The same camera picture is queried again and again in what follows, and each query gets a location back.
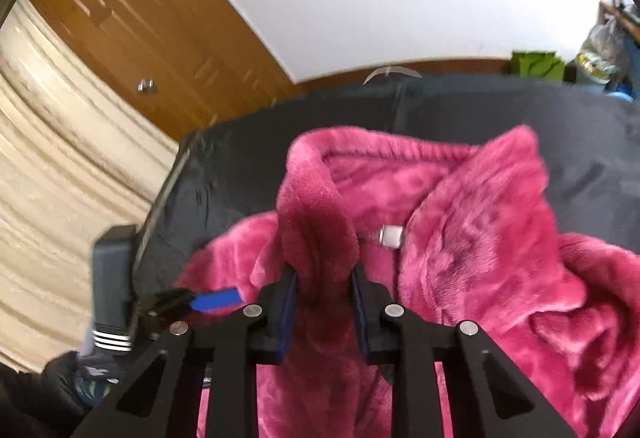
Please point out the pink fleece pajama top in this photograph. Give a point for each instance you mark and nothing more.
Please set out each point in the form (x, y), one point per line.
(475, 218)

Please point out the metal door knob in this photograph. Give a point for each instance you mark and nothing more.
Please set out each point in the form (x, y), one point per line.
(146, 86)

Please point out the cluttered wooden shelf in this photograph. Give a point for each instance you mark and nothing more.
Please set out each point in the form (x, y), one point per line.
(622, 15)

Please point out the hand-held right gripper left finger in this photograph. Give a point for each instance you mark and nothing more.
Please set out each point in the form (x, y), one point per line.
(287, 313)

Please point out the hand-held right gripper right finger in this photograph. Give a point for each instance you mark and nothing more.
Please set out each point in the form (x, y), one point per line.
(361, 318)

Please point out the green bag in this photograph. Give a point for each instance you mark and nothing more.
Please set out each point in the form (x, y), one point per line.
(537, 63)

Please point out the clear plastic hanger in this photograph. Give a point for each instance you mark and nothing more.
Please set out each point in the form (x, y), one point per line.
(392, 70)

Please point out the cream curtain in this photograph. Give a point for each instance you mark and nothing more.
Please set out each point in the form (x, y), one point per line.
(50, 167)

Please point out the dark grey blanket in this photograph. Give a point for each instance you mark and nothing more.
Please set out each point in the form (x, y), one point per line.
(240, 167)

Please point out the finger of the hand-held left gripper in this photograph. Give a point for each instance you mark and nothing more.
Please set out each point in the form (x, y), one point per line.
(215, 300)

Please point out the clear plastic bag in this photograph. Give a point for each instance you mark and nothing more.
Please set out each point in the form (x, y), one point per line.
(600, 50)

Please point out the wooden door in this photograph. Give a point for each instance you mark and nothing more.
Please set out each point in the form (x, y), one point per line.
(150, 17)

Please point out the person's left forearm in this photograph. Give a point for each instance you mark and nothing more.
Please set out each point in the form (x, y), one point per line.
(35, 393)

